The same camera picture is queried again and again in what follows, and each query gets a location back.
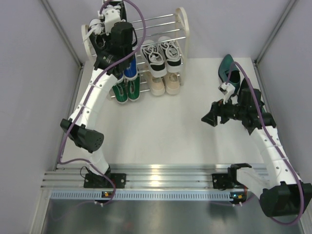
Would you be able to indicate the black white sneaker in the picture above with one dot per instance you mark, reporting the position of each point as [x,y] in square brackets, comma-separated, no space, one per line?
[153,59]
[169,50]

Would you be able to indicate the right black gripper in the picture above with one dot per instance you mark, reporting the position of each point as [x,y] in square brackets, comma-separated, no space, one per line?
[218,109]

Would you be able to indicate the blue sneaker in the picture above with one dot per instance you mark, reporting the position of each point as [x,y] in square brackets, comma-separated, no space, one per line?
[130,73]

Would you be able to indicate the white metal shoe rack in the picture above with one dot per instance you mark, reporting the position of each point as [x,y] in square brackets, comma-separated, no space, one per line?
[141,67]

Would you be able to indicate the teal heel shoe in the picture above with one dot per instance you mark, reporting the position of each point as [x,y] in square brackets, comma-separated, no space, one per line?
[245,98]
[226,70]

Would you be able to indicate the perforated cable tray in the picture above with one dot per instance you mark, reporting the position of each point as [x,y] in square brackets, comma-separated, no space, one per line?
[145,195]

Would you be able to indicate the aluminium mounting rail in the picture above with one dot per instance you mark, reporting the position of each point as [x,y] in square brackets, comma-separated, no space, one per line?
[140,176]

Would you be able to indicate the beige lace sneaker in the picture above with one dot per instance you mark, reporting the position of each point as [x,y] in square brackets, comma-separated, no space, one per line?
[156,85]
[172,84]

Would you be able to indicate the green sneaker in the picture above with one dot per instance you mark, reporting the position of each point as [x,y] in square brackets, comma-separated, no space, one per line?
[120,92]
[133,88]

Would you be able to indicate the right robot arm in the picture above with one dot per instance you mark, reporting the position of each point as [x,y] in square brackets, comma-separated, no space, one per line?
[283,192]

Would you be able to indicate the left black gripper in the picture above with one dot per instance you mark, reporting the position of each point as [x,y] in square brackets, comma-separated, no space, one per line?
[108,45]

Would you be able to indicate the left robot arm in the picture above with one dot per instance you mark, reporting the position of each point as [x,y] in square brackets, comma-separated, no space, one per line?
[80,126]

